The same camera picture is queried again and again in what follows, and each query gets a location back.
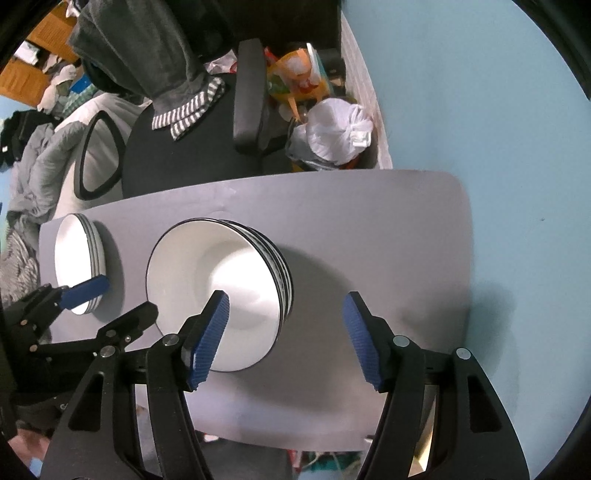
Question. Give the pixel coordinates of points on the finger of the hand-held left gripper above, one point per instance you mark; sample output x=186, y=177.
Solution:
x=131, y=323
x=87, y=290

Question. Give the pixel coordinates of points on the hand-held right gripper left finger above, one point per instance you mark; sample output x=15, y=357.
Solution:
x=210, y=341

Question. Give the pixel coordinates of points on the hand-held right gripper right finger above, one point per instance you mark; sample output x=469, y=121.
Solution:
x=362, y=341

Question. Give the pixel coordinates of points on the white plate with dark rim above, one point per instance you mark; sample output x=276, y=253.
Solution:
x=104, y=258
x=69, y=254
x=96, y=254

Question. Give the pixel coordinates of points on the white bowl with dark rim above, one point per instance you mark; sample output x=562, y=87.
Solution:
x=290, y=287
x=240, y=277
x=278, y=281
x=284, y=284

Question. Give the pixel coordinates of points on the person's left hand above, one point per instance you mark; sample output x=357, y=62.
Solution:
x=25, y=445

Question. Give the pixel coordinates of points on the striped grey white cloth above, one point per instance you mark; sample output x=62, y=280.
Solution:
x=16, y=261

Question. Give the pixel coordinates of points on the dark grey cloth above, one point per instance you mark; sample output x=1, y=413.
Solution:
x=249, y=461

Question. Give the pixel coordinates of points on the dark grey quilt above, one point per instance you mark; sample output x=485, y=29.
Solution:
x=41, y=166

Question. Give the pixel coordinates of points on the black office chair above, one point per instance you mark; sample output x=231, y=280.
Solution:
x=198, y=161

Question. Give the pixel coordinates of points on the black clothes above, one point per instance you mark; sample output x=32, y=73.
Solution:
x=23, y=131

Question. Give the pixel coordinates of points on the light grey duvet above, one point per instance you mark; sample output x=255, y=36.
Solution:
x=134, y=117

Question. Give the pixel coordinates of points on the green patterned cloth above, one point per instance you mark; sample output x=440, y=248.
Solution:
x=81, y=100

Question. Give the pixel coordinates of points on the grey white striped garment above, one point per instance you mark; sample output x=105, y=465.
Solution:
x=189, y=113

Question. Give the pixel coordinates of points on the white plastic bag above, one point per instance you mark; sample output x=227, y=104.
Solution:
x=332, y=124

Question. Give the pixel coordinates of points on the dark grey hoodie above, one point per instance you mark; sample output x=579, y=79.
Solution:
x=138, y=46

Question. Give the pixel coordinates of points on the brown wooden shelf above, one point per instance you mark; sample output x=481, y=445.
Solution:
x=51, y=27

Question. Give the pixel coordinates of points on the orange plastic bag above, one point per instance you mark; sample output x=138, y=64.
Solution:
x=295, y=76

